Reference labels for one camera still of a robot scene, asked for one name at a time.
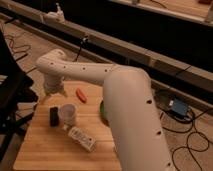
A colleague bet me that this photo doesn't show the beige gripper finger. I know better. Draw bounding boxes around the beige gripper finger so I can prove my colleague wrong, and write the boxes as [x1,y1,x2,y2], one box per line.
[39,94,50,104]
[61,90,68,98]

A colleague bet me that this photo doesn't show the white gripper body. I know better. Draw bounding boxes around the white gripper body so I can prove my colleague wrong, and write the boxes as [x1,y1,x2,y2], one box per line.
[44,77,64,94]

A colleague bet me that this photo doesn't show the black eraser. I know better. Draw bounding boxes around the black eraser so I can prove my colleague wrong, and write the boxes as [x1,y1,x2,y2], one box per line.
[50,107,59,127]

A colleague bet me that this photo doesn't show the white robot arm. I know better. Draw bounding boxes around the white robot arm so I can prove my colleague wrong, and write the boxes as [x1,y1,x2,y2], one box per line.
[36,49,176,171]

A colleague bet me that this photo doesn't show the orange carrot toy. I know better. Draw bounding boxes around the orange carrot toy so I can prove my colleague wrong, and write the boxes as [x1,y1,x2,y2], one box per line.
[76,88,87,103]

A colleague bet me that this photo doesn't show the white plastic cup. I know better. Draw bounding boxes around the white plastic cup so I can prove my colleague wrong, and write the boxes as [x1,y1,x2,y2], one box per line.
[58,104,76,126]

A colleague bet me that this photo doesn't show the black chair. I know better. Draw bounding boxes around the black chair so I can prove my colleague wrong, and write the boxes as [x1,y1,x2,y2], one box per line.
[0,31,38,162]

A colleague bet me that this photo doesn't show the green bowl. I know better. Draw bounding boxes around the green bowl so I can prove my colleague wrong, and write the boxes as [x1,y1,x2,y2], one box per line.
[99,101,107,121]

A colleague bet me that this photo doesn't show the white carton box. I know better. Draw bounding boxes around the white carton box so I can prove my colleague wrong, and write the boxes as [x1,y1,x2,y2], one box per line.
[62,124,96,152]

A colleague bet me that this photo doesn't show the blue electronic box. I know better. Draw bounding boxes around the blue electronic box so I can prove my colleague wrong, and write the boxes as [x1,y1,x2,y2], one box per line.
[169,99,188,118]

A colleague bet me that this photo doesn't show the black floor cable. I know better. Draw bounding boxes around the black floor cable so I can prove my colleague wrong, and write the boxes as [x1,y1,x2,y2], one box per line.
[24,35,90,74]

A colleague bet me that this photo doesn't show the white object on rail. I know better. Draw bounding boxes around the white object on rail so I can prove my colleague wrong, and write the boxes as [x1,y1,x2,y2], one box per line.
[44,4,65,23]

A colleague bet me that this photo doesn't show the black cables near box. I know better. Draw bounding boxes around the black cables near box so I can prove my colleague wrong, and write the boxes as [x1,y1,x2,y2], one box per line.
[156,106,213,171]

